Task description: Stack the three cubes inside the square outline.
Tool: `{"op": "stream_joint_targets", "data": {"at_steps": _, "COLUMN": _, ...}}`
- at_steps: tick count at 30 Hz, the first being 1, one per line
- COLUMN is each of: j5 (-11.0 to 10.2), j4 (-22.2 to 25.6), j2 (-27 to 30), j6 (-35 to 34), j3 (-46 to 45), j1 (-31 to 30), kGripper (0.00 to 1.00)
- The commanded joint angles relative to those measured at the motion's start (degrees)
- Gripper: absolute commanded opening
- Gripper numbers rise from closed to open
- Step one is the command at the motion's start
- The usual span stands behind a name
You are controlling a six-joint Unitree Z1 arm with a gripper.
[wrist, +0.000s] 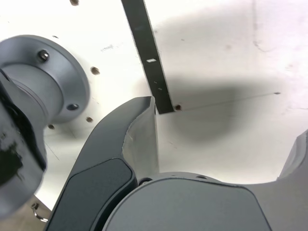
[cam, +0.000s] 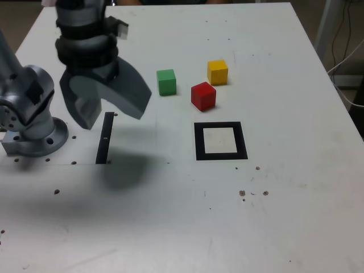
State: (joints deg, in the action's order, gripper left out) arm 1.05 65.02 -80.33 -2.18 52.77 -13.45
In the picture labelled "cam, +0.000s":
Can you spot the gripper-mounted camera box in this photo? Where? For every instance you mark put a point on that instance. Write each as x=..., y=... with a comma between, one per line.
x=120, y=28

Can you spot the grey metal post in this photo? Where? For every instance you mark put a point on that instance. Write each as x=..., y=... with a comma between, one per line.
x=327, y=28

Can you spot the black tape square outline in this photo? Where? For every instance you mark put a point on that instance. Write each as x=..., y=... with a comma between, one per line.
x=199, y=142

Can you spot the black tape strip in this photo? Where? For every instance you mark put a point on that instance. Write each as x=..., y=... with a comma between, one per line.
x=103, y=148

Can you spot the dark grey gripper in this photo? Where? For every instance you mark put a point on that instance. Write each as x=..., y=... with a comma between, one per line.
x=94, y=71

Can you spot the green cube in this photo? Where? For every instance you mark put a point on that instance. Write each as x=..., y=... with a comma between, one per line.
x=166, y=84

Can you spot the red cube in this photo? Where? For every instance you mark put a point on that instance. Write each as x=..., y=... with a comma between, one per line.
x=203, y=96

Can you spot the yellow cube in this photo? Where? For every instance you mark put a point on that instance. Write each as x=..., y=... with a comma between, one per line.
x=217, y=72

